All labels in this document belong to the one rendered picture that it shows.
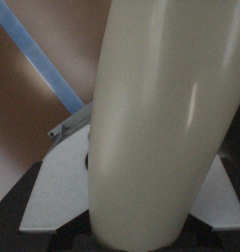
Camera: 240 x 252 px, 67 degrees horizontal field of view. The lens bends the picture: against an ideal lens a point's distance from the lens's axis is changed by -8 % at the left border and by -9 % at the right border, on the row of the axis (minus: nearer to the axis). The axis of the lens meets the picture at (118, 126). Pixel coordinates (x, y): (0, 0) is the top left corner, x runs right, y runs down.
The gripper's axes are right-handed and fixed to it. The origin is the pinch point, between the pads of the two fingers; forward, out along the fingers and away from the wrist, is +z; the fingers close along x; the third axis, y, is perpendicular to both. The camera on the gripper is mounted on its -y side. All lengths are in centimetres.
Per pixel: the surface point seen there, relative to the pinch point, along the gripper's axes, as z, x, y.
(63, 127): 85, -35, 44
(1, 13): 91, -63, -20
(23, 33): 90, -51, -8
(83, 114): 86, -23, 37
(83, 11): 89, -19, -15
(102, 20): 88, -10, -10
